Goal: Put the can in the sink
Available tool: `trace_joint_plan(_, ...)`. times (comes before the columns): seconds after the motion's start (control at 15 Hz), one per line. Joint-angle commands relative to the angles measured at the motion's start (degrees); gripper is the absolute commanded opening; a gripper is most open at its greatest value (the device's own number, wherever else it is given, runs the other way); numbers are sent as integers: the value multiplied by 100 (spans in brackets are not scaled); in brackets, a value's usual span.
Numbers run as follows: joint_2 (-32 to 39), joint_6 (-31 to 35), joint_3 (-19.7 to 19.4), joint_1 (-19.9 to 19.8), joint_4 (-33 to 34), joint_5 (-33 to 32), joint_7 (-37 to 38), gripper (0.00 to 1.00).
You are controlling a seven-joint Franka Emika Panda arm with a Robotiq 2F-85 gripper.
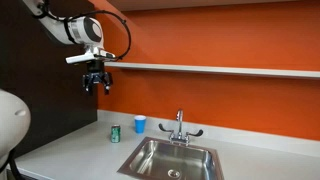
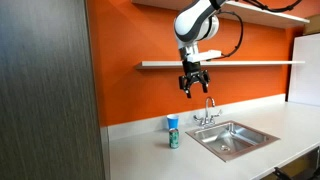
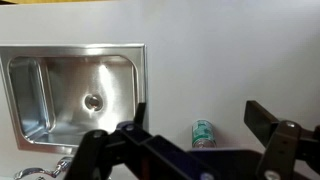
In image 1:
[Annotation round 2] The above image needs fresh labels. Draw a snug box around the blue plastic cup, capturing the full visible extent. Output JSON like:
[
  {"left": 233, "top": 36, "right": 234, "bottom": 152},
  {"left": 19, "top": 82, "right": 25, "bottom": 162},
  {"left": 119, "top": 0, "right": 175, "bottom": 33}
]
[{"left": 134, "top": 115, "right": 147, "bottom": 135}]

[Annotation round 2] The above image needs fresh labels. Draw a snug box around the chrome faucet with black handles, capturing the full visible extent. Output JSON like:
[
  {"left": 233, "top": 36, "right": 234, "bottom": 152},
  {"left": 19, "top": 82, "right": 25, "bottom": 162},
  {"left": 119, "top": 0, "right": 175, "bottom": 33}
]
[{"left": 158, "top": 108, "right": 204, "bottom": 147}]

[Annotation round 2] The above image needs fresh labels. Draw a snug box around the white wall shelf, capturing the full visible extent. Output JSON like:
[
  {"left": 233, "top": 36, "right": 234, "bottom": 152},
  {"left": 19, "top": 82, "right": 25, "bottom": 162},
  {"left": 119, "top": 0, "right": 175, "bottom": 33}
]
[{"left": 104, "top": 61, "right": 320, "bottom": 80}]

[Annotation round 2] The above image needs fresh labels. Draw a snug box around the round sink drain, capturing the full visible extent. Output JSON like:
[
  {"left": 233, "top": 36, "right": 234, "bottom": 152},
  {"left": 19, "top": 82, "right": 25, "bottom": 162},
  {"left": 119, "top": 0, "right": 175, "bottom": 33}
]
[{"left": 167, "top": 168, "right": 181, "bottom": 179}]

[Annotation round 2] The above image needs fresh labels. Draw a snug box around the dark wood cabinet panel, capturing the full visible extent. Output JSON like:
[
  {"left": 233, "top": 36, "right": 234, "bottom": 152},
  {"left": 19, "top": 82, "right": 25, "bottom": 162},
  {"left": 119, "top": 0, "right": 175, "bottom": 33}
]
[{"left": 0, "top": 0, "right": 99, "bottom": 159}]

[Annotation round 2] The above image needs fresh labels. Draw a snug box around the green soda can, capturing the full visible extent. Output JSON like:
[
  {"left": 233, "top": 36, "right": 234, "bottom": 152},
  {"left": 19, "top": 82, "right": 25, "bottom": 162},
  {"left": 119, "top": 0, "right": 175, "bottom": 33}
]
[{"left": 110, "top": 124, "right": 121, "bottom": 144}]

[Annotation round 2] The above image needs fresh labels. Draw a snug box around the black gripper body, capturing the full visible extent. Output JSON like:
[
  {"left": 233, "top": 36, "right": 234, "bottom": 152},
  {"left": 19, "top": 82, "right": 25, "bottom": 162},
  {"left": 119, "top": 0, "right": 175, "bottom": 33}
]
[{"left": 84, "top": 60, "right": 108, "bottom": 85}]

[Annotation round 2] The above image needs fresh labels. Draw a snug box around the stainless steel sink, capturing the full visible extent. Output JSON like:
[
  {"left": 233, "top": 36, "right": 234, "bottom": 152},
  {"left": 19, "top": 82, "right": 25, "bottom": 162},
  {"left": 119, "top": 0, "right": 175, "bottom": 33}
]
[{"left": 117, "top": 136, "right": 225, "bottom": 180}]

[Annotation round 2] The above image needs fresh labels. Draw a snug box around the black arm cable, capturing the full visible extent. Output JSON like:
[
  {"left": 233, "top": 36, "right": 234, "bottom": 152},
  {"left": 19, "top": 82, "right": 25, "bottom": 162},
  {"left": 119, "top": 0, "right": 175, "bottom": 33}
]
[{"left": 32, "top": 0, "right": 132, "bottom": 63}]

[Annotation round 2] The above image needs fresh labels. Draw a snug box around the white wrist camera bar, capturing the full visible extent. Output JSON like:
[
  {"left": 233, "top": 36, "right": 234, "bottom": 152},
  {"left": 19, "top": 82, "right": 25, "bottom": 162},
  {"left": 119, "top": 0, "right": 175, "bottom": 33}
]
[{"left": 65, "top": 45, "right": 117, "bottom": 65}]

